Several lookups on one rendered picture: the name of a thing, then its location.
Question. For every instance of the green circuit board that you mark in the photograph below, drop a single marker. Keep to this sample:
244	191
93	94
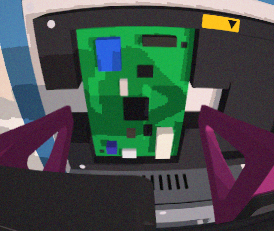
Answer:
135	81

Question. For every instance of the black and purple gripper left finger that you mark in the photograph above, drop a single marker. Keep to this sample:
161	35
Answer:
18	144

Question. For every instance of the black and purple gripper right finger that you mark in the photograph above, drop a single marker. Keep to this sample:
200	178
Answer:
229	197

